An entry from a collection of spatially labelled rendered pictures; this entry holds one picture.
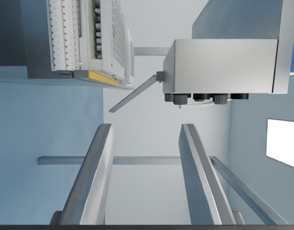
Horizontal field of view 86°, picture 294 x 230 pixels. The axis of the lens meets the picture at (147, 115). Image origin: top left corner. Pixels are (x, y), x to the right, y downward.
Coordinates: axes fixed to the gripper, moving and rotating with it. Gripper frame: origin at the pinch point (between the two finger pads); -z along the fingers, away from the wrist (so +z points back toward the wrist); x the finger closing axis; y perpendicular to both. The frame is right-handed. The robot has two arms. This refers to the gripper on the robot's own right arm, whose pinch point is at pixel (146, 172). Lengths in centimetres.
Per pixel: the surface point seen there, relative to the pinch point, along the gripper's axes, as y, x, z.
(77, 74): 6.5, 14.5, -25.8
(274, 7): -4.4, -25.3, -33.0
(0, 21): 0, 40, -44
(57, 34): -0.2, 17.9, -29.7
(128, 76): 27, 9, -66
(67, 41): 1.1, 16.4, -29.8
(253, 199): 85, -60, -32
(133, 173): 331, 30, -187
